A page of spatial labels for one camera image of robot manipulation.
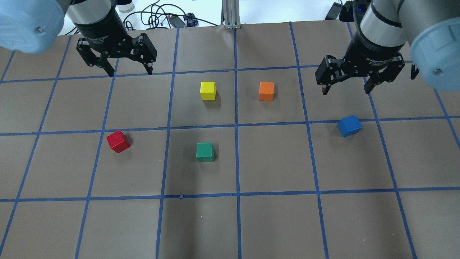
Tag green wooden block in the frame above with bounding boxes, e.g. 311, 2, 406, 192
196, 142, 215, 163

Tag brown paper table mat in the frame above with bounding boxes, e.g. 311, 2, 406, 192
1, 20, 459, 259

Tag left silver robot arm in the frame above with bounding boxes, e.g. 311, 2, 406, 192
0, 0, 157, 77

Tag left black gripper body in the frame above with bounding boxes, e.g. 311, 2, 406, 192
75, 9, 138, 58

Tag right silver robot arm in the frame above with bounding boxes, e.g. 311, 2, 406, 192
315, 0, 460, 95

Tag red wooden block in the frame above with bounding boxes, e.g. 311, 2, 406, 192
106, 131, 131, 154

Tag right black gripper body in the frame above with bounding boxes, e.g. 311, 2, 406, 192
343, 34, 404, 77

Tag black power adapter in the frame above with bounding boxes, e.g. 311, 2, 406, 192
167, 15, 186, 28

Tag blue wooden block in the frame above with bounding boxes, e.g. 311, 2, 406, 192
337, 115, 363, 137

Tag aluminium frame post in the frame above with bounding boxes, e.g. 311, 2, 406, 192
221, 0, 241, 29

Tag yellow wooden block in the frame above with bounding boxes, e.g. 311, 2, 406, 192
200, 81, 217, 100

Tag orange wooden block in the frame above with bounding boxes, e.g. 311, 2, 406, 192
258, 82, 275, 101

